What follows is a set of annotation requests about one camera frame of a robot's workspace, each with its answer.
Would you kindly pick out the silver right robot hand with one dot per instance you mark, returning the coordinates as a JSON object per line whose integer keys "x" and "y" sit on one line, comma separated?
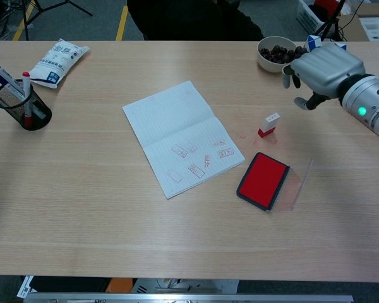
{"x": 328, "y": 72}

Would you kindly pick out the small red white stamp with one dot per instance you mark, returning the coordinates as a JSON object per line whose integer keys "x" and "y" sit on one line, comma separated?
{"x": 268, "y": 125}

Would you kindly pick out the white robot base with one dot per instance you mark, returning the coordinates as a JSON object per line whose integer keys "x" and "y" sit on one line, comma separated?
{"x": 183, "y": 285}

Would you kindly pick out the blue white snake puzzle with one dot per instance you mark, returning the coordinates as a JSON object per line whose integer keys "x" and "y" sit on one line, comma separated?
{"x": 314, "y": 41}

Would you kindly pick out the large cardboard box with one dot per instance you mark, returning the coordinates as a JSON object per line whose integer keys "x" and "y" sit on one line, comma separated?
{"x": 355, "y": 28}

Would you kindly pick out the black tripod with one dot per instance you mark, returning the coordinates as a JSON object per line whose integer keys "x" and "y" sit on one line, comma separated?
{"x": 331, "y": 19}
{"x": 26, "y": 15}

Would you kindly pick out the dark grape bunch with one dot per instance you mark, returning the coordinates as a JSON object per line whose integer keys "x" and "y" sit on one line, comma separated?
{"x": 278, "y": 53}

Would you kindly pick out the beige bowl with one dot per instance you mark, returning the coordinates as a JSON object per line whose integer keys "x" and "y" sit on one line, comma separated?
{"x": 271, "y": 67}

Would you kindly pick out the white plastic basket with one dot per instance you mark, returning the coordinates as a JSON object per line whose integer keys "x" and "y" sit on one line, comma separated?
{"x": 308, "y": 17}

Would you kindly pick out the clear ink pad lid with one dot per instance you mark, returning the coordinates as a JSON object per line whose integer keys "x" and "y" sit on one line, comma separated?
{"x": 298, "y": 186}

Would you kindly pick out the red ink pad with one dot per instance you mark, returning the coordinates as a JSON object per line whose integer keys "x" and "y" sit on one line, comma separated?
{"x": 262, "y": 181}

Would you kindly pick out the person in black clothes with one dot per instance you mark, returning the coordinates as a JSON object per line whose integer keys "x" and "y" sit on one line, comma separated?
{"x": 196, "y": 19}

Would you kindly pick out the white paper sheet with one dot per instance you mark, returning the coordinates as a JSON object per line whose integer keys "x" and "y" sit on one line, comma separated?
{"x": 170, "y": 132}

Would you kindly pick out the white printed pouch bag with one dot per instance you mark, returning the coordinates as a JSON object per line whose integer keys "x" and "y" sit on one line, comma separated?
{"x": 58, "y": 63}

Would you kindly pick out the black mesh pen holder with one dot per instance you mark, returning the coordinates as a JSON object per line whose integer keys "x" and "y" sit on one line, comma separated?
{"x": 38, "y": 116}

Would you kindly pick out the orange object under table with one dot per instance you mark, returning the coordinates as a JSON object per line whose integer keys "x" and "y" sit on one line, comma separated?
{"x": 120, "y": 285}

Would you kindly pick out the red capped white marker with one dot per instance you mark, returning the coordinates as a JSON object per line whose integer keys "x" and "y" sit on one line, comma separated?
{"x": 26, "y": 91}

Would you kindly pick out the blue and white marker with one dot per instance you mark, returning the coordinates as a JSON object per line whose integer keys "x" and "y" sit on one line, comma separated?
{"x": 6, "y": 79}

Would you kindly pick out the white barcode label sheet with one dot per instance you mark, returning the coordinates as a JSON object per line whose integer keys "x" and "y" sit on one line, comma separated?
{"x": 26, "y": 286}

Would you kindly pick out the aluminium frame rail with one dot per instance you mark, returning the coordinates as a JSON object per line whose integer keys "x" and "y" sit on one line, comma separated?
{"x": 189, "y": 299}

